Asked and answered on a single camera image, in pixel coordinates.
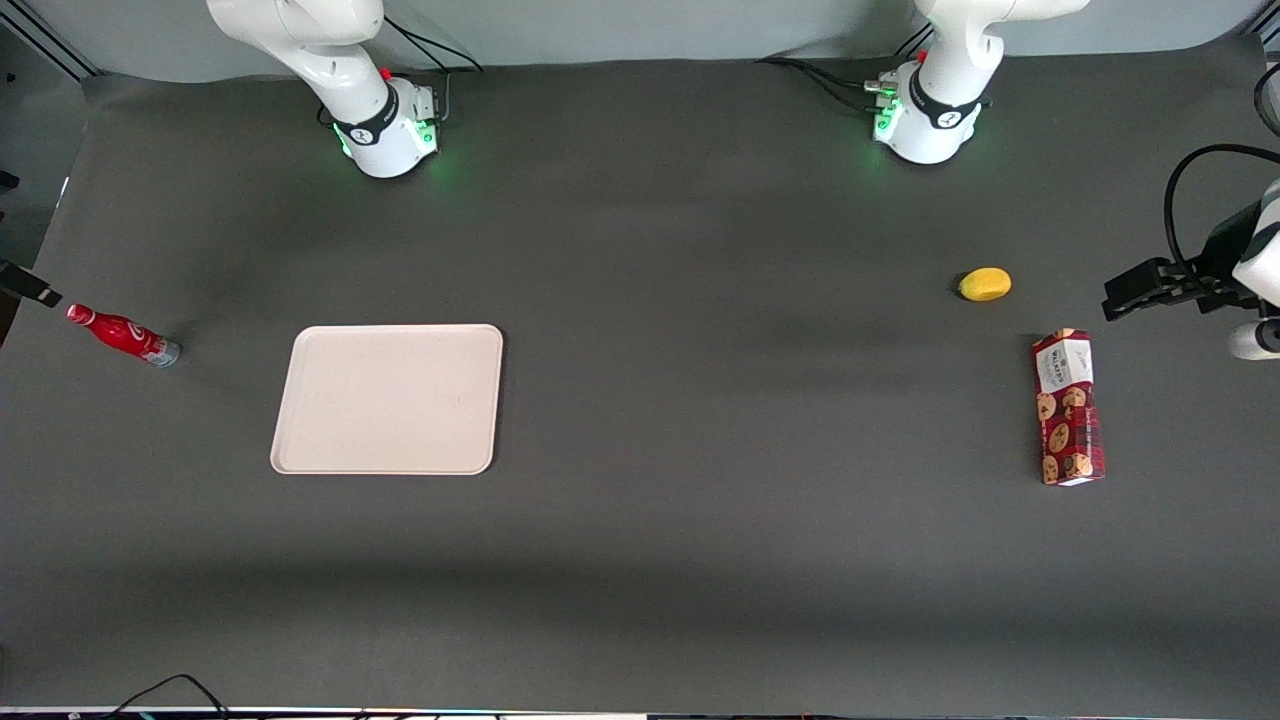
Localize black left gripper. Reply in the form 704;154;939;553
1102;200;1264;322

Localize red coke bottle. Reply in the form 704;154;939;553
66;303;182;369

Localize beige plastic tray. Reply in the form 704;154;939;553
270;323;505;477

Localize red cookie box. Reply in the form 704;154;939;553
1031;328;1108;488

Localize yellow lemon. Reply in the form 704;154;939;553
958;267;1013;303

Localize dark grey table mat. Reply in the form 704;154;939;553
0;35;1280;713

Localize black looped wrist cable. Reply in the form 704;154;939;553
1163;144;1280;293

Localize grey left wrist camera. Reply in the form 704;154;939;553
1228;318;1280;362

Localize black curved cable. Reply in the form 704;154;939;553
1254;60;1280;142

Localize black left arm base cable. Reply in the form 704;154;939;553
756;20;936;113

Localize black thin table-edge cable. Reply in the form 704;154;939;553
100;673;233;720

